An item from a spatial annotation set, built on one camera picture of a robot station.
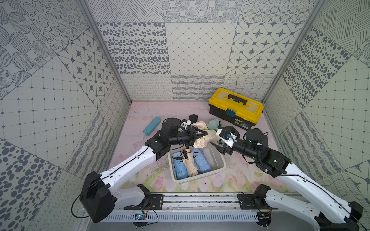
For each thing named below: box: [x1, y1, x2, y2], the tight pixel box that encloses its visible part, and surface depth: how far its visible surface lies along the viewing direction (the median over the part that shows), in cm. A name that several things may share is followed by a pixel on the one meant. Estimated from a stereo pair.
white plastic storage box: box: [167, 142, 227, 184], surface depth 73 cm
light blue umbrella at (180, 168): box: [171, 151, 189, 180], surface depth 83 cm
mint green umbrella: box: [207, 119, 222, 130], surface depth 100 cm
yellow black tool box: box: [208, 87, 264, 130], surface depth 99 cm
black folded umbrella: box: [188, 114, 198, 124], surface depth 109 cm
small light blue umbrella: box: [190, 148, 212, 174], surface depth 83 cm
